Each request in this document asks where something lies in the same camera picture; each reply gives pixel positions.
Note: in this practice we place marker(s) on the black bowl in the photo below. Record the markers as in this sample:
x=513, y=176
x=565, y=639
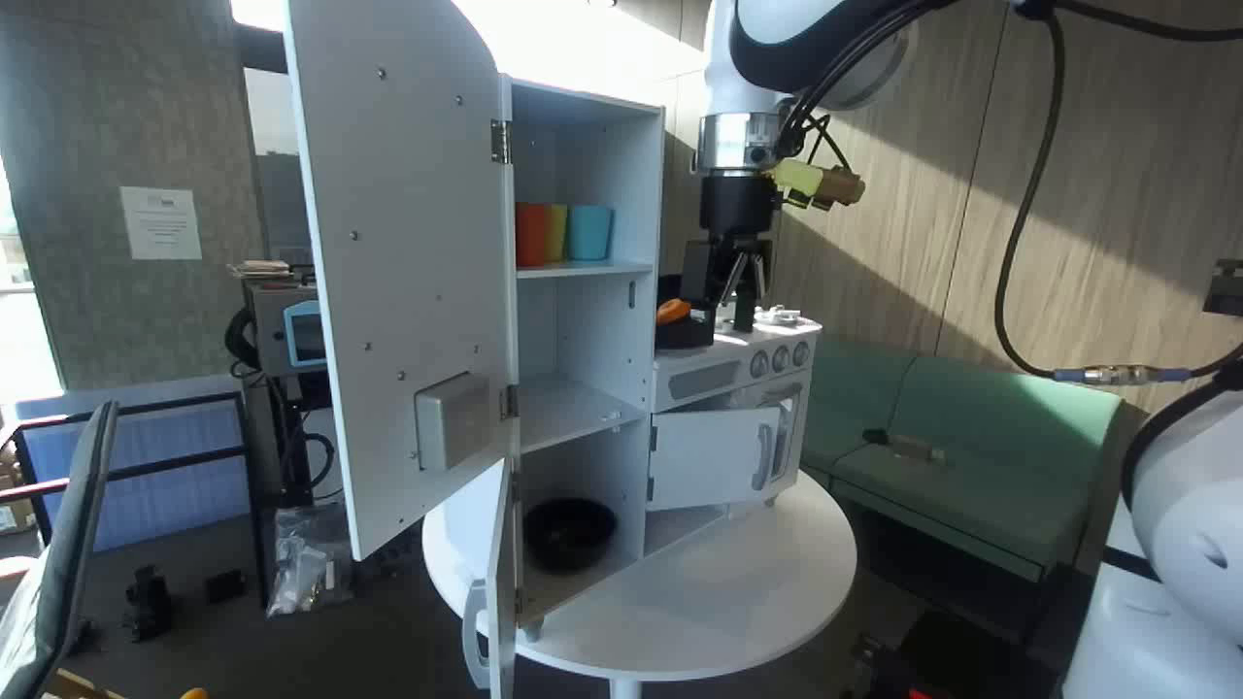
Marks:
x=569, y=532

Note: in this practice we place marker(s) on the paper sign on wall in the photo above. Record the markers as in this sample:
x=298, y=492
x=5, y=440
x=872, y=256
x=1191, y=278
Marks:
x=161, y=224

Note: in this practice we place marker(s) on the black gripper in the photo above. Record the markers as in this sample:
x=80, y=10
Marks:
x=737, y=211

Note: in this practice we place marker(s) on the green sofa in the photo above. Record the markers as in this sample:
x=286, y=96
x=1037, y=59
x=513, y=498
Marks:
x=979, y=458

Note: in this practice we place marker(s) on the plastic bag on floor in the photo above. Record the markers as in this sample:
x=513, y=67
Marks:
x=312, y=560

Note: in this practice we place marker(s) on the white under-sink cabinet door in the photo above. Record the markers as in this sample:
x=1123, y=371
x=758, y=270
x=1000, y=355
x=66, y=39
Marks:
x=723, y=454

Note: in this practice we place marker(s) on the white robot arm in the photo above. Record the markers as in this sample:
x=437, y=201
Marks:
x=1167, y=604

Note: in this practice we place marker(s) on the white toy kitchen cabinet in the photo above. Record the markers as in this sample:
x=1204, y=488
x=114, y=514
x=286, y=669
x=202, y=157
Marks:
x=592, y=375

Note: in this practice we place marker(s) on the yellow-green cup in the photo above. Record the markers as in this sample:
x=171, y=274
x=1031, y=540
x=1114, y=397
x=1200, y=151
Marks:
x=557, y=229

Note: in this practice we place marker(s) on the equipment cart with screen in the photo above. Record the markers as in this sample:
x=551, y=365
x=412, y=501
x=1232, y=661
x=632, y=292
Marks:
x=279, y=361

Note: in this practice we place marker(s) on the orange cup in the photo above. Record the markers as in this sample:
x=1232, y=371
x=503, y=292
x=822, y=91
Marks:
x=535, y=246

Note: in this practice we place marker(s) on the round white table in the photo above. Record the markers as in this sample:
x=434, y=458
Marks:
x=730, y=594

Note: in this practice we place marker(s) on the blue cup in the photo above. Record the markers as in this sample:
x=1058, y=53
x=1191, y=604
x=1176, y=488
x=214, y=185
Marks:
x=592, y=234

